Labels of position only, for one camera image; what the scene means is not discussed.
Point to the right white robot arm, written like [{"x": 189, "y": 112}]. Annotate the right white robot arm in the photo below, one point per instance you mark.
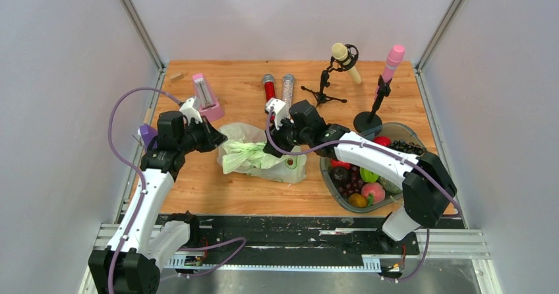
[{"x": 425, "y": 183}]

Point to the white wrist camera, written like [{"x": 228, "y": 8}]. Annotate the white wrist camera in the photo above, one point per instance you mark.
[
  {"x": 190, "y": 110},
  {"x": 279, "y": 110}
]

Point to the pale green plastic bag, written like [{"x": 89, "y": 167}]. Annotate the pale green plastic bag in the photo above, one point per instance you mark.
[{"x": 242, "y": 152}]

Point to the red glitter microphone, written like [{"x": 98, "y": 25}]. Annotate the red glitter microphone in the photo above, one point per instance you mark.
[{"x": 268, "y": 82}]

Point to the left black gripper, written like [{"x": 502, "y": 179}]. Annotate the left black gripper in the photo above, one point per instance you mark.
[{"x": 213, "y": 138}]

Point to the pink microphone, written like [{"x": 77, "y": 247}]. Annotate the pink microphone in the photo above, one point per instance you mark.
[{"x": 393, "y": 60}]

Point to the red strawberry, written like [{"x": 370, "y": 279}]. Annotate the red strawberry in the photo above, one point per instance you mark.
[{"x": 337, "y": 163}]

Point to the red apple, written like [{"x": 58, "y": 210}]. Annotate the red apple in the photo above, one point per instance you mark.
[{"x": 382, "y": 140}]

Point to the green netted melon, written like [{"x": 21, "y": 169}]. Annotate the green netted melon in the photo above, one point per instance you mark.
[{"x": 389, "y": 186}]

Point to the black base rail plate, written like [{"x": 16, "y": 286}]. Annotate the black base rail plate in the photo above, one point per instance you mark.
[{"x": 297, "y": 241}]

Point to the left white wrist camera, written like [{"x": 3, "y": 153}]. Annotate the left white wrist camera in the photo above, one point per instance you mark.
[{"x": 190, "y": 110}]

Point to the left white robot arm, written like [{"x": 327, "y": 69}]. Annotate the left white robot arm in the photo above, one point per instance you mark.
[{"x": 133, "y": 259}]

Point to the orange yellow fruit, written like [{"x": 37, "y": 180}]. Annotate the orange yellow fruit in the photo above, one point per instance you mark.
[{"x": 357, "y": 200}]

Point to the cream microphone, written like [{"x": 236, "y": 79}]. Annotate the cream microphone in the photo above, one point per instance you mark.
[{"x": 346, "y": 57}]

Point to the red grape bunch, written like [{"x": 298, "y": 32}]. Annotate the red grape bunch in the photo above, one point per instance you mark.
[{"x": 353, "y": 184}]

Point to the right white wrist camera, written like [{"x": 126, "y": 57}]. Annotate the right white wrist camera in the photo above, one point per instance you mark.
[{"x": 279, "y": 110}]

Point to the black grape bunch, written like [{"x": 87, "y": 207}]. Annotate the black grape bunch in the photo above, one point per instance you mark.
[{"x": 407, "y": 147}]

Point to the dark purple plum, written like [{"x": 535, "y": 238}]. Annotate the dark purple plum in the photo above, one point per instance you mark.
[{"x": 340, "y": 176}]

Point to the purple metronome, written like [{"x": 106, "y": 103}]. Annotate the purple metronome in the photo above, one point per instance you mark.
[{"x": 147, "y": 133}]

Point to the black round-base microphone stand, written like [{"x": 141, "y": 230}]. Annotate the black round-base microphone stand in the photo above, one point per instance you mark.
[{"x": 369, "y": 119}]

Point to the small wooden block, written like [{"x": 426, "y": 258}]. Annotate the small wooden block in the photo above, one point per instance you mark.
[{"x": 176, "y": 76}]

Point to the black tripod microphone stand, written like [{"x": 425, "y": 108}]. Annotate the black tripod microphone stand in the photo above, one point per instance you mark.
[{"x": 320, "y": 96}]

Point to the wooden strip on rail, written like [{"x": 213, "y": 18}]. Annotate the wooden strip on rail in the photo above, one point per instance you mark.
[{"x": 147, "y": 116}]

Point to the pink metronome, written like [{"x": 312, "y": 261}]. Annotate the pink metronome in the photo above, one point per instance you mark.
[{"x": 209, "y": 105}]

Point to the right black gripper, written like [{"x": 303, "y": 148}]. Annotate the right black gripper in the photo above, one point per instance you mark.
[{"x": 277, "y": 136}]

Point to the pink peach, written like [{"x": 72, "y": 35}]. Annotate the pink peach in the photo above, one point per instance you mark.
[{"x": 373, "y": 192}]

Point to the silver glitter microphone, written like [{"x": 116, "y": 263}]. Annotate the silver glitter microphone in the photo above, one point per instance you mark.
[{"x": 287, "y": 91}]

